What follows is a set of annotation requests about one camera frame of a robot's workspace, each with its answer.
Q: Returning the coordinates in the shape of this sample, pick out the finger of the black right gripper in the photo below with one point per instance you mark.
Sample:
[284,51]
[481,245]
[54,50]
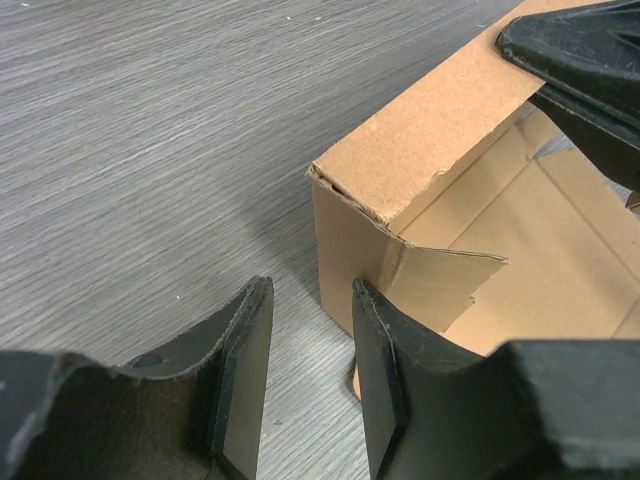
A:
[591,52]
[610,144]

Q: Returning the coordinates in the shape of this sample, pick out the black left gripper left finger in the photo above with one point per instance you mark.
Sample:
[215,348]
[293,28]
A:
[190,408]

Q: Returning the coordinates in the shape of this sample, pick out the brown cardboard box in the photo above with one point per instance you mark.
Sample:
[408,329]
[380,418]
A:
[449,203]

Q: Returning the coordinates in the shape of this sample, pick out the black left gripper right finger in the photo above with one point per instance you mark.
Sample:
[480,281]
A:
[532,409]

